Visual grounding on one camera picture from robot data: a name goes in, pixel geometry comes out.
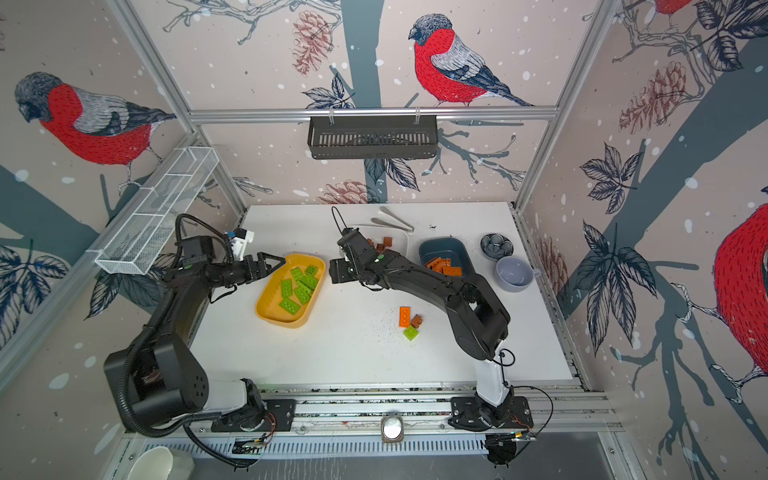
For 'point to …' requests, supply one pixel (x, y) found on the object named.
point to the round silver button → (392, 428)
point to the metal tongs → (406, 226)
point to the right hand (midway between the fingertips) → (338, 272)
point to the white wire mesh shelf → (154, 211)
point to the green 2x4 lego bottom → (289, 306)
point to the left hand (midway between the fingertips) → (273, 263)
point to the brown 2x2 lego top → (388, 241)
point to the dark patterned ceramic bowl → (496, 246)
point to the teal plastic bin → (449, 248)
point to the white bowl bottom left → (155, 464)
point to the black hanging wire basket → (372, 137)
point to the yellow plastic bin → (269, 297)
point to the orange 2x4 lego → (440, 263)
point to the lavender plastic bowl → (514, 274)
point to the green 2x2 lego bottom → (410, 333)
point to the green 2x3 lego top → (302, 292)
